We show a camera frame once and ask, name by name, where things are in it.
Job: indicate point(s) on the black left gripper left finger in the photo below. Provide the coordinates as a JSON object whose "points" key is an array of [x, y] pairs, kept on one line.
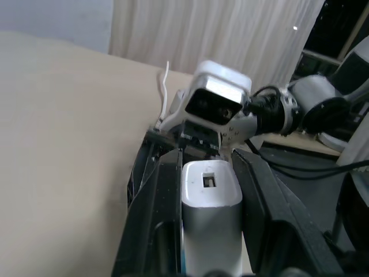
{"points": [[155, 202]]}

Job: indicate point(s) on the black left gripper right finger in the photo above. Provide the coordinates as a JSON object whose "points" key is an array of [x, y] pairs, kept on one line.
{"points": [[268, 207]]}

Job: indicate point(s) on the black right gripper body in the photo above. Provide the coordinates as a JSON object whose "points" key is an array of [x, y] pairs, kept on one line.
{"points": [[201, 134]]}

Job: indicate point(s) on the white USB charger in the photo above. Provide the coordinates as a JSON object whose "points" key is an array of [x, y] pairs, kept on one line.
{"points": [[212, 219]]}

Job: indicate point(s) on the white pleated curtain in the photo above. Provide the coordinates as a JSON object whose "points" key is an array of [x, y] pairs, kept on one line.
{"points": [[216, 31]]}

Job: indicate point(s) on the silver robot torso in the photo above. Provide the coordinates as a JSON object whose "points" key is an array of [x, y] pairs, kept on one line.
{"points": [[357, 138]]}

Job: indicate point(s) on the dark metal shelf frame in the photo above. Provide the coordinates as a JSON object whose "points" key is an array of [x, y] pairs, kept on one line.
{"points": [[337, 26]]}

